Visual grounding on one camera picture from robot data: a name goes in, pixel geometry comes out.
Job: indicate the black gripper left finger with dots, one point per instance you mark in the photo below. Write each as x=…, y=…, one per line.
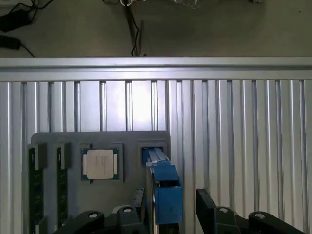
x=126, y=219

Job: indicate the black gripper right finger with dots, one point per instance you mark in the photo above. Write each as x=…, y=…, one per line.
x=214, y=214

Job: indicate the CPU with silver lid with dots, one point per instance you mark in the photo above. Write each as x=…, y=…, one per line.
x=100, y=164

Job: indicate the green RAM stick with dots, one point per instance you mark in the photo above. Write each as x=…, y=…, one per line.
x=36, y=192
x=62, y=192

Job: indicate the grey parts rack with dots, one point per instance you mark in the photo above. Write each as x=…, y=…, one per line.
x=114, y=146

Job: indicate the black power adapter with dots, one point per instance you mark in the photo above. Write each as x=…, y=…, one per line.
x=15, y=18
x=9, y=42

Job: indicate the aluminium table edge rail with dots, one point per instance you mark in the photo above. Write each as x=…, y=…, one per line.
x=156, y=68

